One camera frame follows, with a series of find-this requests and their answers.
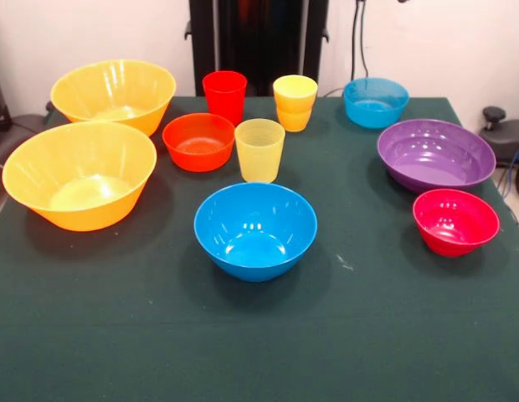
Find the black tripod base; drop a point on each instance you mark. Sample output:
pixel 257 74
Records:
pixel 27 125
pixel 504 142

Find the small pink bowl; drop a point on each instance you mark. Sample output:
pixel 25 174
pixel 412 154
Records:
pixel 452 226

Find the dark green table cloth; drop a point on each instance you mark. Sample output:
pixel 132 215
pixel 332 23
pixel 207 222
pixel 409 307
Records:
pixel 117 318

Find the red cup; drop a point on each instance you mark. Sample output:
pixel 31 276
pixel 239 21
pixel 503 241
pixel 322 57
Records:
pixel 224 96

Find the yellow stepped cup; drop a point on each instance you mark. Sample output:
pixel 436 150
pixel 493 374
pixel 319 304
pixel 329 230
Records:
pixel 294 109

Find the pale yellow translucent cup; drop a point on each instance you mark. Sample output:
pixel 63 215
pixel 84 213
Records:
pixel 259 155

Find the small red-orange bowl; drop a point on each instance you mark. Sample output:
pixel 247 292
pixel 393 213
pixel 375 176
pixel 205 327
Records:
pixel 196 146

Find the small light blue bowl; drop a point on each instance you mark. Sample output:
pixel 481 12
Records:
pixel 374 109

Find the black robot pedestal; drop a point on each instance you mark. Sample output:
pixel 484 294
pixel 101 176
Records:
pixel 259 42

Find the large orange bowl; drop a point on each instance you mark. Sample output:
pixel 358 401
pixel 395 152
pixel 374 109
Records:
pixel 75 176
pixel 113 92

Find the purple bowl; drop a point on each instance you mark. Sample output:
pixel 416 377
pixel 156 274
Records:
pixel 435 159

